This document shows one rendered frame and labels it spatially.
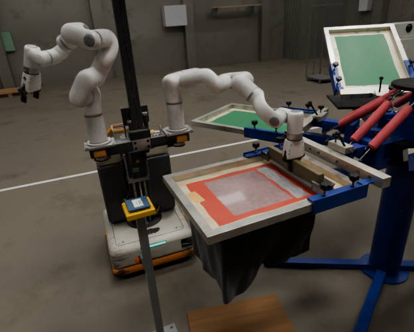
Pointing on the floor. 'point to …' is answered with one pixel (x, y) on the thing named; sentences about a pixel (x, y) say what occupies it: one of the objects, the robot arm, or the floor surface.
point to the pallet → (2, 92)
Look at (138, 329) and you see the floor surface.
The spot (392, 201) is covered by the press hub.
